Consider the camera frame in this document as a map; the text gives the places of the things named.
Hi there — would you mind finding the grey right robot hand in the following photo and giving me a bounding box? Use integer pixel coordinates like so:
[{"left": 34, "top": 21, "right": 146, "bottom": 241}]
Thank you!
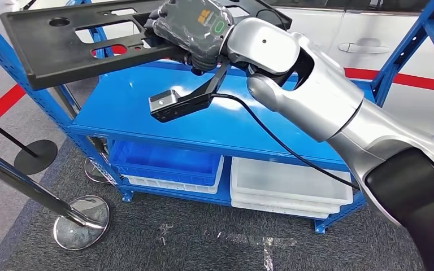
[{"left": 144, "top": 0, "right": 236, "bottom": 73}]

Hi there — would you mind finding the black plastic panel part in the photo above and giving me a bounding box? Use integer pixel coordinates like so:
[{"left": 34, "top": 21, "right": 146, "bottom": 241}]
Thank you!
[{"left": 0, "top": 0, "right": 293, "bottom": 91}]

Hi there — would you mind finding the blue metal shelf rack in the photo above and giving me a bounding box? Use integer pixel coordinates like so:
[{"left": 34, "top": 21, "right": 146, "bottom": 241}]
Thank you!
[{"left": 0, "top": 0, "right": 434, "bottom": 234}]

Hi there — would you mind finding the blue plastic bin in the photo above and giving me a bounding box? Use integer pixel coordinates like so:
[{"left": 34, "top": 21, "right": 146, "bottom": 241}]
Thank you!
[{"left": 109, "top": 140, "right": 223, "bottom": 187}]

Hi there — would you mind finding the translucent white plastic tray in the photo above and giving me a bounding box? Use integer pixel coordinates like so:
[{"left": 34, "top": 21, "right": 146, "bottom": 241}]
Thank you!
[
  {"left": 231, "top": 196, "right": 341, "bottom": 220},
  {"left": 230, "top": 157, "right": 354, "bottom": 210}
]

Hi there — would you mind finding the black stanchion with disc base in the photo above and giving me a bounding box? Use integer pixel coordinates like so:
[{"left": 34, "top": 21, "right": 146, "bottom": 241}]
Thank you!
[{"left": 0, "top": 110, "right": 59, "bottom": 176}]

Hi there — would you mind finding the red barrier belt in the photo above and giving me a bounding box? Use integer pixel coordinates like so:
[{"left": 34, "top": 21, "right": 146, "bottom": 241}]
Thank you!
[
  {"left": 343, "top": 67, "right": 434, "bottom": 95},
  {"left": 0, "top": 84, "right": 27, "bottom": 138}
]

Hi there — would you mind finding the white car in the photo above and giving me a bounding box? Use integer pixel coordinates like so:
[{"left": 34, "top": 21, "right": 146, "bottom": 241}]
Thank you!
[{"left": 3, "top": 0, "right": 434, "bottom": 137}]

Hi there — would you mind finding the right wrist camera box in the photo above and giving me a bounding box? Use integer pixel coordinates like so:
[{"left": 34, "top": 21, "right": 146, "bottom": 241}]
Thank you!
[{"left": 148, "top": 62, "right": 233, "bottom": 124}]

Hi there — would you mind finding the black camera cable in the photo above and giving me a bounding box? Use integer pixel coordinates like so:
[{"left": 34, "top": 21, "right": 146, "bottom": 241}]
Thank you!
[{"left": 211, "top": 93, "right": 360, "bottom": 191}]

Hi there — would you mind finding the chrome stanchion post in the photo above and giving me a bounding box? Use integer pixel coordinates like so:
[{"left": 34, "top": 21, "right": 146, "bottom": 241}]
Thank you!
[
  {"left": 0, "top": 143, "right": 110, "bottom": 251},
  {"left": 54, "top": 85, "right": 112, "bottom": 185}
]

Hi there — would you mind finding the white car door handle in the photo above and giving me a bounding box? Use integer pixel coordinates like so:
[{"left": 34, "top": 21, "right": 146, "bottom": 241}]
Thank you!
[{"left": 337, "top": 37, "right": 390, "bottom": 54}]

